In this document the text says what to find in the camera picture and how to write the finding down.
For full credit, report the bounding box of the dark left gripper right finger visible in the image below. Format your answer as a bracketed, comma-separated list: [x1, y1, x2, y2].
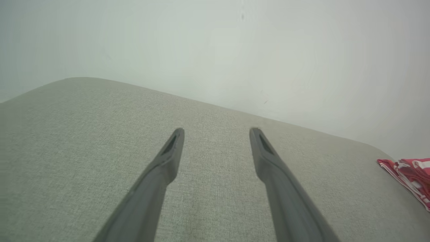
[249, 128, 341, 242]

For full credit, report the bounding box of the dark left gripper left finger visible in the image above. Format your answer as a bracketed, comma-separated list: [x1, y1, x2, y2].
[92, 128, 185, 242]

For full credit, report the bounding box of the red basketball jersey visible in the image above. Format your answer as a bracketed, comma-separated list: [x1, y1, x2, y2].
[377, 159, 430, 212]

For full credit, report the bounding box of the red shorts white stripe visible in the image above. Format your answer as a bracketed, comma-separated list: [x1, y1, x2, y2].
[398, 158, 430, 189]

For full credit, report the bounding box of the grey fabric sofa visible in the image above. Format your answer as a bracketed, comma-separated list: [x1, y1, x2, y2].
[0, 77, 430, 242]

